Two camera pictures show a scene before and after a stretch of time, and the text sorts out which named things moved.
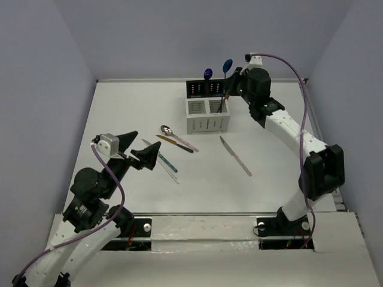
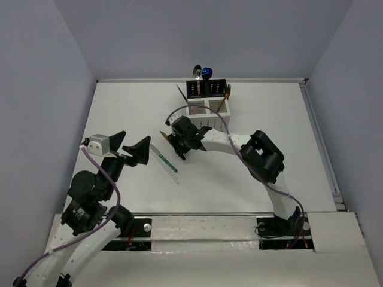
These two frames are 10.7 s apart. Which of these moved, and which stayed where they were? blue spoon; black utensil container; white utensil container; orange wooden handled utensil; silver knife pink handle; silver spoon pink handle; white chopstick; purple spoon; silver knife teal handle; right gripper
Moved: blue spoon; right gripper; silver knife pink handle; silver spoon pink handle
Stayed: silver knife teal handle; white chopstick; orange wooden handled utensil; purple spoon; white utensil container; black utensil container
